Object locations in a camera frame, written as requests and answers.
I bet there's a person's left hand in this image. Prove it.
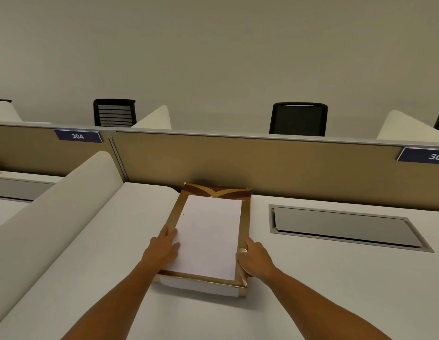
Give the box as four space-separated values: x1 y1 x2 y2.
141 225 181 272

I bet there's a person's right hand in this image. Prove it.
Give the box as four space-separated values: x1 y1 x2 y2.
235 237 277 281

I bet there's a gold and brown cardboard box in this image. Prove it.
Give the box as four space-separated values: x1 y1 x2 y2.
154 182 254 299

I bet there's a person's right forearm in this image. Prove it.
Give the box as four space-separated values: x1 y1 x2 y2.
260 267 395 340

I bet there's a person's left forearm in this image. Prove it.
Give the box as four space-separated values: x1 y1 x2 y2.
60 258 161 340

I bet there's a white paper stack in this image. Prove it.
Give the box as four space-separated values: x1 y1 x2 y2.
158 195 243 298

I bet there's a long beige partition panel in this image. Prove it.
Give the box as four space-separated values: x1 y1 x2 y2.
111 130 439 212

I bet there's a large white side divider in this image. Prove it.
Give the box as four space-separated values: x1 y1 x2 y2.
0 151 126 326

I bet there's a blue desk number sign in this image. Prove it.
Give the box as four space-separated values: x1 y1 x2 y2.
396 146 439 162
54 129 104 144

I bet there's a black slatted office chair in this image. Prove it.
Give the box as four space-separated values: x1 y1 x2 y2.
93 99 136 127

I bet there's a black mesh office chair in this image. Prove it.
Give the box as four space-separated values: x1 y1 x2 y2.
269 102 328 137

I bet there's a short beige partition panel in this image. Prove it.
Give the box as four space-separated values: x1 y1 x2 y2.
0 124 115 173

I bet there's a silver partition post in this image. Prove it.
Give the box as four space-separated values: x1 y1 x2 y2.
108 130 129 183

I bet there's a grey cable tray cover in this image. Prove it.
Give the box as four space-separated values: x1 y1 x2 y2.
268 204 435 253
0 176 64 203

